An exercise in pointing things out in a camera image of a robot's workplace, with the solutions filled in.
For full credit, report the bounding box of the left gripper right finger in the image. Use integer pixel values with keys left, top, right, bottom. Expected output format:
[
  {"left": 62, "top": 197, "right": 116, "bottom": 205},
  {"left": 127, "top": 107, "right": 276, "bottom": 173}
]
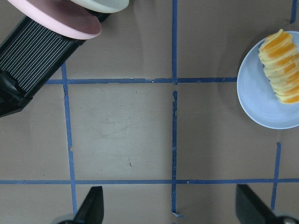
[{"left": 235, "top": 184, "right": 299, "bottom": 224}]

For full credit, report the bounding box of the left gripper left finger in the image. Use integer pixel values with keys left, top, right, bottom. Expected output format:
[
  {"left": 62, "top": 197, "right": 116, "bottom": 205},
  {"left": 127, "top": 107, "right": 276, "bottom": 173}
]
[{"left": 52, "top": 186, "right": 104, "bottom": 224}]

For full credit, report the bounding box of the striped orange bread roll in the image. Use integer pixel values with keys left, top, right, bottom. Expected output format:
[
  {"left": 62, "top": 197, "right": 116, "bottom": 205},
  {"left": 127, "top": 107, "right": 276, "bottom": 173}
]
[{"left": 258, "top": 29, "right": 299, "bottom": 104}]

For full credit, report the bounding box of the blue plate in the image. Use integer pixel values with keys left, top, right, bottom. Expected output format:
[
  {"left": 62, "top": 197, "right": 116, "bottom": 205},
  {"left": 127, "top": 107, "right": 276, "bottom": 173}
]
[{"left": 237, "top": 31, "right": 299, "bottom": 129}]

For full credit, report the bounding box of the pink plate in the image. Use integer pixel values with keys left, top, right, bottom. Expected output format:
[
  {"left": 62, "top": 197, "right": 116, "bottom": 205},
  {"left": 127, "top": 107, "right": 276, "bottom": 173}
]
[{"left": 9, "top": 0, "right": 102, "bottom": 40}]

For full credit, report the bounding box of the cream plate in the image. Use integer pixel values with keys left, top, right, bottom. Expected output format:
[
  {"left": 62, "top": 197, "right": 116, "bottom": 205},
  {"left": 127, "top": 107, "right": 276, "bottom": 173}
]
[{"left": 71, "top": 0, "right": 129, "bottom": 13}]

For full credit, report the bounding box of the black dish rack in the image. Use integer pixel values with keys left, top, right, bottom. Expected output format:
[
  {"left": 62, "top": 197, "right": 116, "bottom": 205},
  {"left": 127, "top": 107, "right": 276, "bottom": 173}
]
[{"left": 0, "top": 11, "right": 112, "bottom": 118}]

